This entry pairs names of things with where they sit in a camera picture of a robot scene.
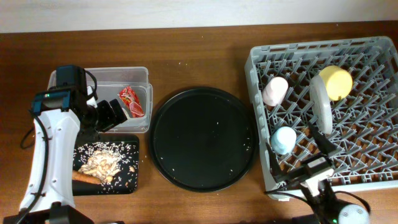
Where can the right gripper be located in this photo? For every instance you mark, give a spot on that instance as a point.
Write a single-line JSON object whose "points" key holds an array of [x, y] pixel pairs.
{"points": [[291, 177]]}

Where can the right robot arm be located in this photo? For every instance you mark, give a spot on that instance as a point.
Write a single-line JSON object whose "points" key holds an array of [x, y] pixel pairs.
{"points": [[326, 207]]}

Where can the yellow bowl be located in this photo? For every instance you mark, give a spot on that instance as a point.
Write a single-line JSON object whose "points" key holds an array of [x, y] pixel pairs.
{"points": [[338, 82]]}

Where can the grey dishwasher rack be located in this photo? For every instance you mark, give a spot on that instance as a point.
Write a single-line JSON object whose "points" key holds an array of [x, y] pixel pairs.
{"points": [[364, 123]]}

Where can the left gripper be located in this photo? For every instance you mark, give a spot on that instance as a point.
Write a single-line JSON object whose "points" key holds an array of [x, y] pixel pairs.
{"points": [[110, 117]]}

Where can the black round tray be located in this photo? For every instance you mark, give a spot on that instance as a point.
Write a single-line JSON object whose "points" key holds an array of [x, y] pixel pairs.
{"points": [[203, 139]]}

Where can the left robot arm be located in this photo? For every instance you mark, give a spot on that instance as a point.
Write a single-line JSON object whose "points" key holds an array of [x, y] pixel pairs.
{"points": [[61, 114]]}

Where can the blue cup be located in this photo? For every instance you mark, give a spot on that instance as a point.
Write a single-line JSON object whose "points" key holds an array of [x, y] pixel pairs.
{"points": [[283, 140]]}

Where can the food scraps pile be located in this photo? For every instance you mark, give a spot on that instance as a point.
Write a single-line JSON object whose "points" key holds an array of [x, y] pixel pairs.
{"points": [[103, 165]]}

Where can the pink cup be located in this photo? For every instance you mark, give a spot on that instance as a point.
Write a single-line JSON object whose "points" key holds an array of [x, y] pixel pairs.
{"points": [[275, 91]]}

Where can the black rectangular tray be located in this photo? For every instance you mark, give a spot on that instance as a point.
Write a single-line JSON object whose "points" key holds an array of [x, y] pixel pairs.
{"points": [[124, 182]]}

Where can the orange carrot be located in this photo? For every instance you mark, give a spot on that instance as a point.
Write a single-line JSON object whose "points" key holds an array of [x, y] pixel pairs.
{"points": [[85, 178]]}

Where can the clear plastic storage bin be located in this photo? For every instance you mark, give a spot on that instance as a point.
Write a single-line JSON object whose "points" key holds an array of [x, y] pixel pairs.
{"points": [[111, 80]]}

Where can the light grey plate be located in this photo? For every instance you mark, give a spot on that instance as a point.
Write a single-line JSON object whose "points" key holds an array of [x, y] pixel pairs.
{"points": [[321, 105]]}

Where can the red snack wrapper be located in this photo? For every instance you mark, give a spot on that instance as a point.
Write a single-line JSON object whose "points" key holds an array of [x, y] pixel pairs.
{"points": [[131, 100]]}

